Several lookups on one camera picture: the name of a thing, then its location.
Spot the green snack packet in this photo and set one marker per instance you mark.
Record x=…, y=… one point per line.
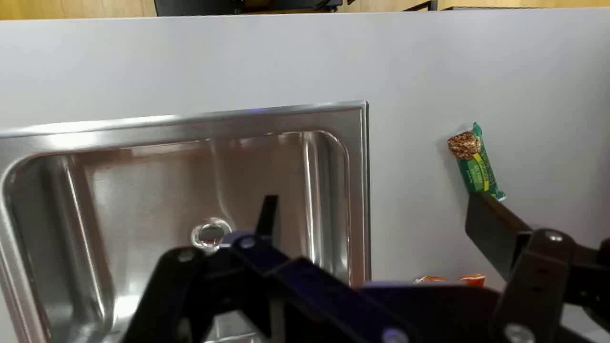
x=476, y=164

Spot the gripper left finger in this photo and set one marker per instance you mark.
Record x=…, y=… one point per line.
x=248, y=281

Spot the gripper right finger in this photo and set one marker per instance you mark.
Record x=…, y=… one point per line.
x=538, y=271

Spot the orange snack packet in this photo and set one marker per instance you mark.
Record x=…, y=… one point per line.
x=457, y=279

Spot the stainless steel sink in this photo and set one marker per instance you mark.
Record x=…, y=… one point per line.
x=167, y=209

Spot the black furniture frame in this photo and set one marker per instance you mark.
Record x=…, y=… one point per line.
x=248, y=5

